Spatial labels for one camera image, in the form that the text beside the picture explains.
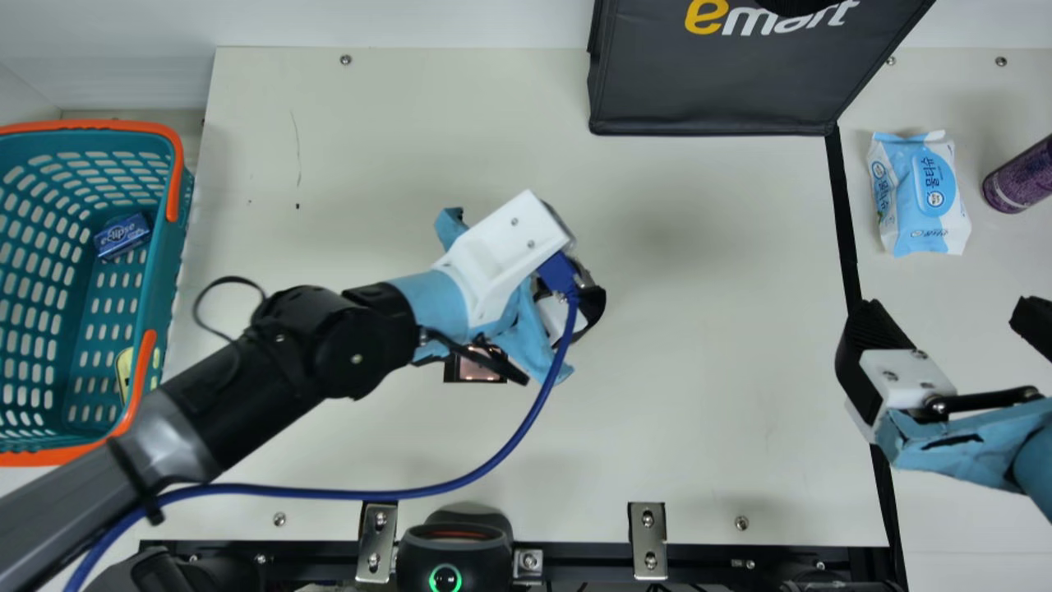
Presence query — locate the dark grey bag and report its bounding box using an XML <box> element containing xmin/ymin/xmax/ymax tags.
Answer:
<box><xmin>587</xmin><ymin>0</ymin><xmax>938</xmax><ymax>136</ymax></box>

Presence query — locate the black device with green light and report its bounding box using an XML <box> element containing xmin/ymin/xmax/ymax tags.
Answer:
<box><xmin>396</xmin><ymin>503</ymin><xmax>514</xmax><ymax>592</ymax></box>

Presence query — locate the teal shopping basket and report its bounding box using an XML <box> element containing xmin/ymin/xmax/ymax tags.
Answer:
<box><xmin>0</xmin><ymin>119</ymin><xmax>196</xmax><ymax>468</ymax></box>

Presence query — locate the gold rectangular tin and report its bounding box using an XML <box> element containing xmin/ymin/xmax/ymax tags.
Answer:
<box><xmin>113</xmin><ymin>345</ymin><xmax>136</xmax><ymax>405</ymax></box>

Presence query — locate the thin black cable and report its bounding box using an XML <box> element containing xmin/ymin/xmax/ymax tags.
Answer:
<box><xmin>194</xmin><ymin>275</ymin><xmax>268</xmax><ymax>342</ymax></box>

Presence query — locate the blue mint pack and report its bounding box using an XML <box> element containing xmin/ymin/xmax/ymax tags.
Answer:
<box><xmin>93</xmin><ymin>212</ymin><xmax>152</xmax><ymax>261</ymax></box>

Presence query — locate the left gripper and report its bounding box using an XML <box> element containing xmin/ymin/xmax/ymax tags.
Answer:
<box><xmin>386</xmin><ymin>207</ymin><xmax>607</xmax><ymax>387</ymax></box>

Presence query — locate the black strip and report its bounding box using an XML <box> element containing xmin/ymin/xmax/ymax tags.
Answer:
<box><xmin>824</xmin><ymin>123</ymin><xmax>909</xmax><ymax>592</ymax></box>

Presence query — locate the small square scanner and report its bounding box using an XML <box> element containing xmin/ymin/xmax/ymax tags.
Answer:
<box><xmin>442</xmin><ymin>344</ymin><xmax>509</xmax><ymax>385</ymax></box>

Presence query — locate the blue white wipes pack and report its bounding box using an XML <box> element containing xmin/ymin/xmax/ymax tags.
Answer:
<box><xmin>866</xmin><ymin>129</ymin><xmax>972</xmax><ymax>258</ymax></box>

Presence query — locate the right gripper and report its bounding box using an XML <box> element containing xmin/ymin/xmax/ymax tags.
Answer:
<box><xmin>834</xmin><ymin>294</ymin><xmax>1052</xmax><ymax>523</ymax></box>

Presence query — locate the purple can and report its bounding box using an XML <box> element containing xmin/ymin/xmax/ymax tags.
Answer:
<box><xmin>982</xmin><ymin>134</ymin><xmax>1052</xmax><ymax>215</ymax></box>

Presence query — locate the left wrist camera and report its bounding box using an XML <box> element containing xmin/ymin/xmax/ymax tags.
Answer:
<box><xmin>431</xmin><ymin>190</ymin><xmax>574</xmax><ymax>327</ymax></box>

